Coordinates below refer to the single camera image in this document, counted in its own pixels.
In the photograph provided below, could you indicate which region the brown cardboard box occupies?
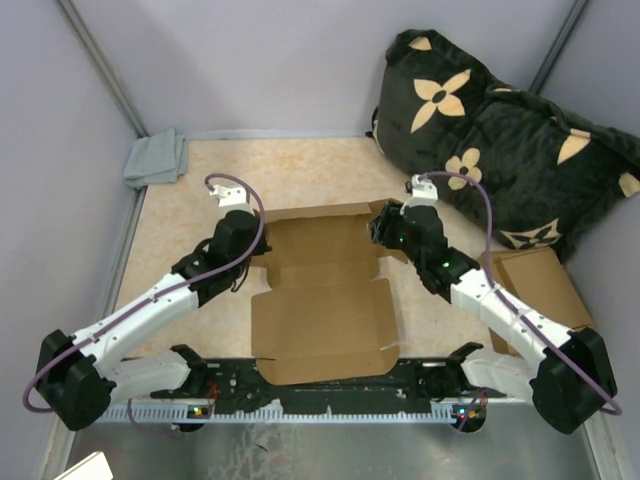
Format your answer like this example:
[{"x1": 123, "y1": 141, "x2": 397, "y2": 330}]
[{"x1": 251, "y1": 200, "x2": 406, "y2": 386}]

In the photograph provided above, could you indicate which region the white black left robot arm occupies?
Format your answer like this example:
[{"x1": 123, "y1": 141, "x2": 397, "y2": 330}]
[{"x1": 33, "y1": 209, "x2": 270, "y2": 431}]

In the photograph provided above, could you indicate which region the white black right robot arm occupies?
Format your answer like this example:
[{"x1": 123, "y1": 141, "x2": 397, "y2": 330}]
[{"x1": 369, "y1": 200, "x2": 621, "y2": 434}]

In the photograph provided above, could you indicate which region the small folded cardboard box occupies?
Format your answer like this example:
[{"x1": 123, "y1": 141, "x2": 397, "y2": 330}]
[{"x1": 491, "y1": 248, "x2": 594, "y2": 329}]

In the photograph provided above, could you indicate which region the large folded cardboard box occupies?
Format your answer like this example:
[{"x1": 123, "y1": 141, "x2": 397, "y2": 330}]
[{"x1": 477, "y1": 251, "x2": 594, "y2": 356}]

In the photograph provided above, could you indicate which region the grey folded cloth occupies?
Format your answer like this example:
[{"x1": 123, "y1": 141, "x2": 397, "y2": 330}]
[{"x1": 123, "y1": 129, "x2": 188, "y2": 189}]

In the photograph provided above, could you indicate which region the black floral plush pillow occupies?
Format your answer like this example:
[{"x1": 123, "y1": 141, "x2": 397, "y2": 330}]
[{"x1": 371, "y1": 29, "x2": 639, "y2": 259}]

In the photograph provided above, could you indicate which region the white sheet corner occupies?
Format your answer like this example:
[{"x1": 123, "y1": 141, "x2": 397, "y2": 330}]
[{"x1": 55, "y1": 451, "x2": 114, "y2": 480}]

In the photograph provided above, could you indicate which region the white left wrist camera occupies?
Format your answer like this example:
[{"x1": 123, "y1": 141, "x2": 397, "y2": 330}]
[{"x1": 208, "y1": 184, "x2": 254, "y2": 215}]

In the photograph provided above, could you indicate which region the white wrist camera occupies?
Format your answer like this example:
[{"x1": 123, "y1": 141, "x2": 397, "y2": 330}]
[
  {"x1": 208, "y1": 184, "x2": 254, "y2": 215},
  {"x1": 403, "y1": 175, "x2": 438, "y2": 208}
]

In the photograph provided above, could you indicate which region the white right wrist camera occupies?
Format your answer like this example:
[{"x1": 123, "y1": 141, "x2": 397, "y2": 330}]
[{"x1": 403, "y1": 175, "x2": 438, "y2": 208}]

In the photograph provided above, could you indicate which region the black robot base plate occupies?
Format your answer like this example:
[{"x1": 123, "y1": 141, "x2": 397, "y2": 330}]
[{"x1": 151, "y1": 357, "x2": 485, "y2": 432}]

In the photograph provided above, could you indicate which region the white perforated cable duct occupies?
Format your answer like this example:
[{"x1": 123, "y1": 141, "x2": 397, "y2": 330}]
[{"x1": 131, "y1": 400, "x2": 459, "y2": 424}]

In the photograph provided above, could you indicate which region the aluminium rail frame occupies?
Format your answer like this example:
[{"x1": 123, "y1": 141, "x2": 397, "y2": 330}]
[{"x1": 147, "y1": 349, "x2": 534, "y2": 411}]

